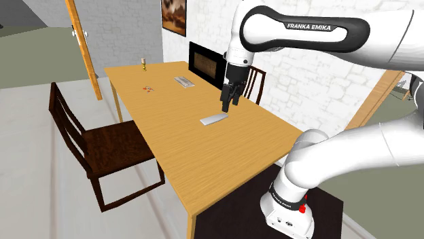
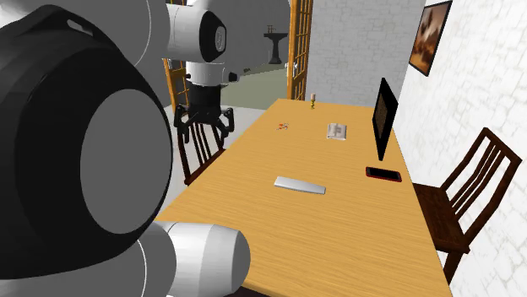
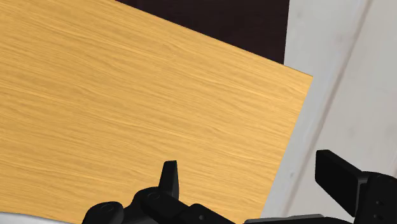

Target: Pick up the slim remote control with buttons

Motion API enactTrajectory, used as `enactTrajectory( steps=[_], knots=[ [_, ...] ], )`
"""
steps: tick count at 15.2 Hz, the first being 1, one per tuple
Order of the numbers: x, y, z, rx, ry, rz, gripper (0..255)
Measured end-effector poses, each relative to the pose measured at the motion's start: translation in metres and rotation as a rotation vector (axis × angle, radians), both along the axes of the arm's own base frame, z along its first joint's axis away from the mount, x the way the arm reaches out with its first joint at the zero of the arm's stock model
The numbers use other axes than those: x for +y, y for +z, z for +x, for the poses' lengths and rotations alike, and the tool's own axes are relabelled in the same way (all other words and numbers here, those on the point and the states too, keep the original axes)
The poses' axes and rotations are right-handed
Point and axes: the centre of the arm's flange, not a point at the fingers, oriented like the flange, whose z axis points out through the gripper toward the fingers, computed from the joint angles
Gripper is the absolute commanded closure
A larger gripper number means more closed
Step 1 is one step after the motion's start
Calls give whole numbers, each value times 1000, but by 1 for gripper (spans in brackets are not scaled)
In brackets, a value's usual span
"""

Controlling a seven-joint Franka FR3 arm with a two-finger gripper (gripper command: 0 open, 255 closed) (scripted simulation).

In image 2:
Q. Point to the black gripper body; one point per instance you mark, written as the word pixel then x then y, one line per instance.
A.
pixel 204 100

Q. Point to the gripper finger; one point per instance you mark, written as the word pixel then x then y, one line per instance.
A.
pixel 227 120
pixel 182 119

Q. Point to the orange glazed door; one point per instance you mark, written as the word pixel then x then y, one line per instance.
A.
pixel 299 45
pixel 178 88

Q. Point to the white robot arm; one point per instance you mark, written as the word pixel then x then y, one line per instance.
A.
pixel 103 160

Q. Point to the black upright flat screen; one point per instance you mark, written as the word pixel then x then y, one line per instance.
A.
pixel 383 117

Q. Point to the light wooden table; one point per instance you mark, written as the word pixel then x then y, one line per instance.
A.
pixel 313 230

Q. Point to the brown framed wall picture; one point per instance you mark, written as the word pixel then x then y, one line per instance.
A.
pixel 430 39

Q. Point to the small yellow green bottle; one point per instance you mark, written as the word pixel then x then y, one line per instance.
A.
pixel 313 100

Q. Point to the small orange red object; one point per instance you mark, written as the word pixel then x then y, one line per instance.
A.
pixel 282 126

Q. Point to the black phone with red edge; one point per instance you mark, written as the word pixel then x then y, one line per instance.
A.
pixel 383 174

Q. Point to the dark brown wooden chair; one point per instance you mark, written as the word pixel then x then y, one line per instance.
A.
pixel 440 218
pixel 201 164

